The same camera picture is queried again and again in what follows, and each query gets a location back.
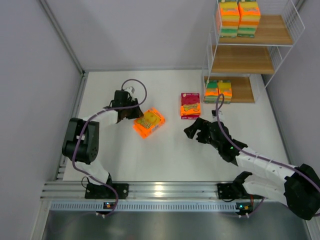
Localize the Scrub Daddy orange box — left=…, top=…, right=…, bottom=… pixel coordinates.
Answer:
left=133, top=107, right=166, bottom=139

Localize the green sponge orange pack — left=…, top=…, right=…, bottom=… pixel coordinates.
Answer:
left=203, top=79, right=219, bottom=104

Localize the Sponge Daddy yellow sponge box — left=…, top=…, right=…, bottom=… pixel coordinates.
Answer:
left=217, top=80, right=233, bottom=104

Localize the yellow sponge pack green box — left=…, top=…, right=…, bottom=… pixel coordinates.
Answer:
left=216, top=0, right=240, bottom=38

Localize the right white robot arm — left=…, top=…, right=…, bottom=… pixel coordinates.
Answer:
left=184, top=117, right=320, bottom=220

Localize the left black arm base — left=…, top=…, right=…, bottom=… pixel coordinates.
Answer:
left=84, top=183, right=129, bottom=200

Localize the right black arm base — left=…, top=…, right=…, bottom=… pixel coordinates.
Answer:
left=217, top=183, right=250, bottom=200

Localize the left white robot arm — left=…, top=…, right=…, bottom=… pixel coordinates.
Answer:
left=62, top=87, right=144, bottom=186

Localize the bottom wooden shelf board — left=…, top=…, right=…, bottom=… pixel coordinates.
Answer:
left=203, top=76, right=255, bottom=104

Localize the wooden shelf board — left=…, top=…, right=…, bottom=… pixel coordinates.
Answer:
left=218, top=15, right=294, bottom=46
left=203, top=76, right=255, bottom=104
left=211, top=45, right=275, bottom=75

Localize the middle wooden shelf board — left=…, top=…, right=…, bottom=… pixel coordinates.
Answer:
left=211, top=45, right=275, bottom=75

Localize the top wooden shelf board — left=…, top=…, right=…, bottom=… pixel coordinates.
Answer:
left=218, top=15, right=294, bottom=46

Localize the pink Scrub Mommy box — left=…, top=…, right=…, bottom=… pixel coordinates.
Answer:
left=180, top=92, right=201, bottom=120

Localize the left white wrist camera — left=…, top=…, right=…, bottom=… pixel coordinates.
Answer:
left=124, top=86, right=135, bottom=96

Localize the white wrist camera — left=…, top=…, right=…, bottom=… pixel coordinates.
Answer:
left=211, top=110, right=224, bottom=118
left=124, top=86, right=135, bottom=96

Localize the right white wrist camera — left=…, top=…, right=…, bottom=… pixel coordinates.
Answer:
left=211, top=110, right=224, bottom=118

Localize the corner aluminium frame post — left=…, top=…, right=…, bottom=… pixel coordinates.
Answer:
left=37, top=0, right=87, bottom=76

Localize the white wire shelf frame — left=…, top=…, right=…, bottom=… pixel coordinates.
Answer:
left=201, top=0, right=306, bottom=94

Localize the slotted grey cable duct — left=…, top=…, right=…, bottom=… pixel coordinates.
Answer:
left=50, top=201, right=252, bottom=213

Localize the aluminium mounting rail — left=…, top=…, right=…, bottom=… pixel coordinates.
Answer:
left=41, top=181, right=312, bottom=201

